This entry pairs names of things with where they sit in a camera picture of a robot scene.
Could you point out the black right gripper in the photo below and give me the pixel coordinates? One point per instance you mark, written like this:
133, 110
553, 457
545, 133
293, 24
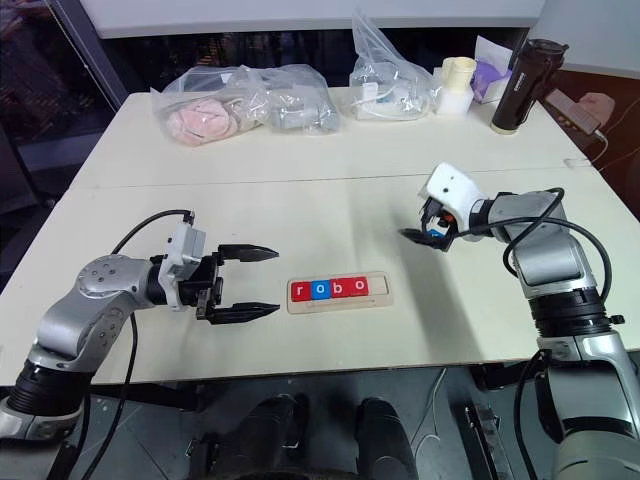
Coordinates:
432, 210

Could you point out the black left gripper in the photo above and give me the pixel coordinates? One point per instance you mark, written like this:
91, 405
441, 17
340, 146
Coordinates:
197, 285

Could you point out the blue letter tile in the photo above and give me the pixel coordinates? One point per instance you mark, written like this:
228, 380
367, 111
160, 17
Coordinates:
436, 233

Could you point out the red tile letter r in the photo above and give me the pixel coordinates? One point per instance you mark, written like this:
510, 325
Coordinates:
300, 291

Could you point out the blue tile letter o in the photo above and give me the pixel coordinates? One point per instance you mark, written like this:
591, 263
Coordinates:
320, 290

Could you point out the red tile letter o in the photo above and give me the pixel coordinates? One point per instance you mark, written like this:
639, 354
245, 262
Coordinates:
358, 287

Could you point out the red tile letter b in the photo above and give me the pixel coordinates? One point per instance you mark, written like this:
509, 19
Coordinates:
339, 289

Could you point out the wooden letter tray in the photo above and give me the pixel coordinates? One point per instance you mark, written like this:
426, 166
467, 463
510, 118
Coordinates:
340, 306

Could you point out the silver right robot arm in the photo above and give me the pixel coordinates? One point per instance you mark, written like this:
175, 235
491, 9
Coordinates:
550, 260

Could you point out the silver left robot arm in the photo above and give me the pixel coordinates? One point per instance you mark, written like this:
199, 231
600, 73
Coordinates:
100, 285

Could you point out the person's bare hand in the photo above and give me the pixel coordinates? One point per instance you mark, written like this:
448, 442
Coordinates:
600, 107

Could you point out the dark rounded shape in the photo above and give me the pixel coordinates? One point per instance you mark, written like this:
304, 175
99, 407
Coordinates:
382, 440
270, 435

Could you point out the black drinking bottle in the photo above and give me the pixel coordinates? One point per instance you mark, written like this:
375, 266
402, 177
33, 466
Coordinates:
515, 95

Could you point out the white box with purple gloves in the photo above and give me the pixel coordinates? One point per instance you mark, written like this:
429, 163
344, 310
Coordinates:
487, 80

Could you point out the plastic bag with pink item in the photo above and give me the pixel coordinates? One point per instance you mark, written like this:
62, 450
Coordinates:
200, 120

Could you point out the plastic bag with grey item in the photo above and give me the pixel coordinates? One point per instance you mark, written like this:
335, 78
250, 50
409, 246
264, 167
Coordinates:
300, 117

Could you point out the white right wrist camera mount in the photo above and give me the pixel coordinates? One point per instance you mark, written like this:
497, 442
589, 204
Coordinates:
450, 187

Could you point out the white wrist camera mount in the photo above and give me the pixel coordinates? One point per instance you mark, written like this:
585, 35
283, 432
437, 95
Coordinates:
450, 187
187, 250

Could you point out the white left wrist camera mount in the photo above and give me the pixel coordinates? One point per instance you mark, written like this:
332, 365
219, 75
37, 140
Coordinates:
187, 250

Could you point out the long black metal bracket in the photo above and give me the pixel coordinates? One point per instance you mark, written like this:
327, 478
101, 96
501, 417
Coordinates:
485, 440

